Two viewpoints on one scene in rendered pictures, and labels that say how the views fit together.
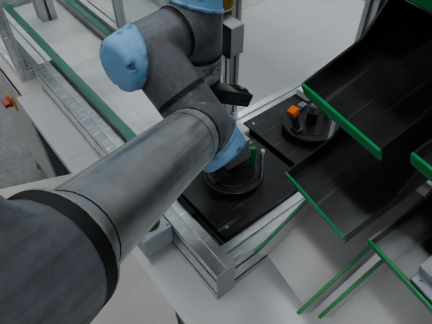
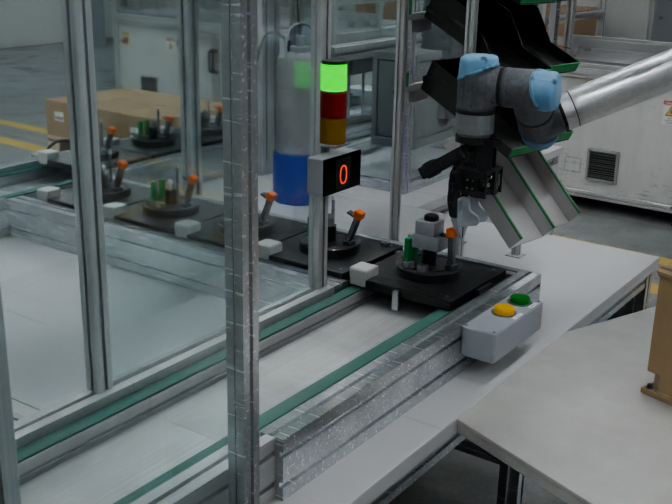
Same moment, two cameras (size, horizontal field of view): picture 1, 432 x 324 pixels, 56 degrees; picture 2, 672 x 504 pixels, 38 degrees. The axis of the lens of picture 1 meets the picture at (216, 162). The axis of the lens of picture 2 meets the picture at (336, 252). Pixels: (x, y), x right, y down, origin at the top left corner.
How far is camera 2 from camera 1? 2.20 m
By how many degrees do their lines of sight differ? 87
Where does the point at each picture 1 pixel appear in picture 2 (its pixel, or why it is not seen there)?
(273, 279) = not seen: hidden behind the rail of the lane
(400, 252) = not seen: hidden behind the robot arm
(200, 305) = (549, 322)
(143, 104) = (310, 360)
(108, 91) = (291, 390)
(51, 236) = not seen: outside the picture
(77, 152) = (416, 424)
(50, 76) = (307, 414)
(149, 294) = (563, 343)
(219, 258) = (523, 274)
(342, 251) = (508, 198)
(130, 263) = (543, 357)
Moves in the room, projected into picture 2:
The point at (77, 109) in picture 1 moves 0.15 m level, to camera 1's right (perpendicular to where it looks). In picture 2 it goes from (380, 371) to (353, 336)
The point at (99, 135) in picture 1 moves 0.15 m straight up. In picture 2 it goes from (420, 346) to (425, 264)
